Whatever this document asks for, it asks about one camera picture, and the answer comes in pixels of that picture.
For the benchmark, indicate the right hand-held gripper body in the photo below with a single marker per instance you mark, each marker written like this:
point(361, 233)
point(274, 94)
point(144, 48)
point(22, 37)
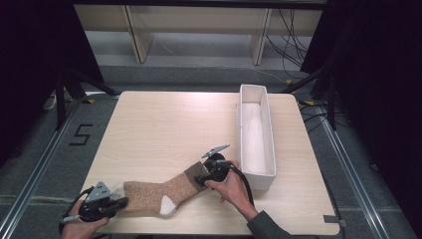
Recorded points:
point(216, 167)

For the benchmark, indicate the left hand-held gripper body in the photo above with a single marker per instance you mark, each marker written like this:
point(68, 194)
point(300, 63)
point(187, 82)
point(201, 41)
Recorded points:
point(96, 204)

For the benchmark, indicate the brown sock with white toe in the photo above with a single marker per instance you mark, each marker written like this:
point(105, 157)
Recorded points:
point(159, 195)

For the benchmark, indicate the person's right hand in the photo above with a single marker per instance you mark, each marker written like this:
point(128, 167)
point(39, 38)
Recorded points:
point(234, 191)

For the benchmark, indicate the person's left hand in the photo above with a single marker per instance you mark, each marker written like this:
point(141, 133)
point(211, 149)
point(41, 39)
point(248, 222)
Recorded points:
point(79, 229)

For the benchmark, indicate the long white fabric storage box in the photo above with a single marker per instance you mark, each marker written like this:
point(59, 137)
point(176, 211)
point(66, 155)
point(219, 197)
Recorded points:
point(255, 142)

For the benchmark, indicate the black metal stand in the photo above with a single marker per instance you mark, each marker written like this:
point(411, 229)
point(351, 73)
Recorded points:
point(331, 99)
point(60, 99)

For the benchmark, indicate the grey tape strip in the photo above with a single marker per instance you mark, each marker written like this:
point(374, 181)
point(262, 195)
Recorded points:
point(333, 219)

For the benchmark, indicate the cream wooden shelf unit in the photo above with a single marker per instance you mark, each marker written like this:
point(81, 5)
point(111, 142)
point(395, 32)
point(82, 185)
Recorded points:
point(199, 20)

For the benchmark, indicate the dark curtain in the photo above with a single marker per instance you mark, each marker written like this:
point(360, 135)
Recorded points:
point(381, 83)
point(30, 66)

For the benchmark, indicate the aluminium floor rail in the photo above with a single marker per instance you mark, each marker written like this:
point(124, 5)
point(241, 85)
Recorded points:
point(36, 166)
point(351, 172)

